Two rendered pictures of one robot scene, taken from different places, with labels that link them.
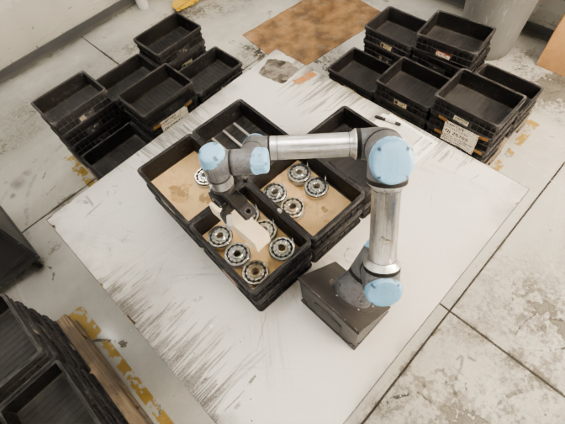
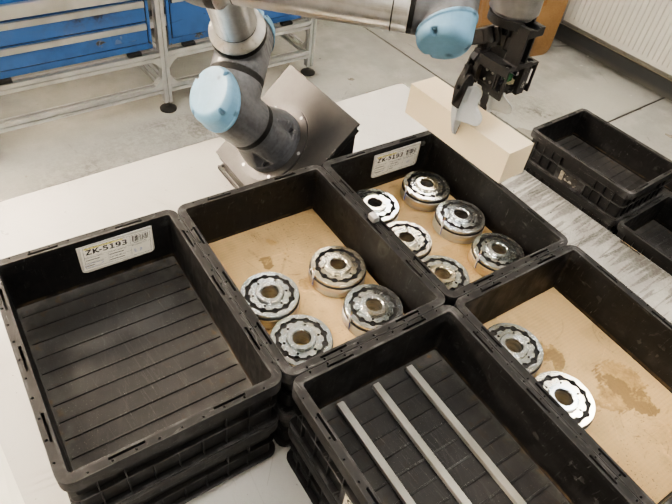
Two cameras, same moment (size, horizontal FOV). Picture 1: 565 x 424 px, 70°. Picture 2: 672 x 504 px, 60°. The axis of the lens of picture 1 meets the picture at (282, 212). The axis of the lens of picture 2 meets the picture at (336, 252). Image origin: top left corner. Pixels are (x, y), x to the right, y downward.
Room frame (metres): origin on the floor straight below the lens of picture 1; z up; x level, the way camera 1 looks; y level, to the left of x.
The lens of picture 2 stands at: (1.64, -0.12, 1.63)
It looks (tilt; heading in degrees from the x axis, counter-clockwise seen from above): 45 degrees down; 175
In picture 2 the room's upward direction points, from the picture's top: 9 degrees clockwise
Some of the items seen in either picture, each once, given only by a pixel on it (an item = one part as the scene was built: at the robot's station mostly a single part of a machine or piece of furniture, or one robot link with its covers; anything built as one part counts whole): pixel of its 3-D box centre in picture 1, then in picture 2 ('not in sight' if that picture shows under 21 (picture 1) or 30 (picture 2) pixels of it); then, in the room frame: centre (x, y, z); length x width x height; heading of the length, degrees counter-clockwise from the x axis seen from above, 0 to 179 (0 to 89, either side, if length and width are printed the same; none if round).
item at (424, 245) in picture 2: (264, 230); (405, 239); (0.82, 0.09, 0.86); 0.10 x 0.10 x 0.01
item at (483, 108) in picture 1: (468, 124); not in sight; (1.58, -1.20, 0.37); 0.40 x 0.30 x 0.45; 37
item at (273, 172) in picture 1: (305, 195); (303, 277); (0.95, -0.11, 0.87); 0.40 x 0.30 x 0.11; 34
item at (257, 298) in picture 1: (250, 241); (433, 225); (0.78, 0.14, 0.87); 0.40 x 0.30 x 0.11; 34
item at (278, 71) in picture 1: (277, 69); not in sight; (1.96, -0.11, 0.71); 0.22 x 0.19 x 0.01; 37
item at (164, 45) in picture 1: (176, 59); not in sight; (2.68, 0.58, 0.37); 0.40 x 0.30 x 0.45; 128
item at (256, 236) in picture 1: (239, 221); (465, 126); (0.75, 0.15, 1.08); 0.24 x 0.06 x 0.06; 37
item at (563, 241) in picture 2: (249, 234); (439, 205); (0.78, 0.14, 0.92); 0.40 x 0.30 x 0.02; 34
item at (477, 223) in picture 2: (236, 253); (460, 216); (0.74, 0.20, 0.86); 0.10 x 0.10 x 0.01
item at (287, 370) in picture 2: (304, 188); (305, 256); (0.95, -0.11, 0.92); 0.40 x 0.30 x 0.02; 34
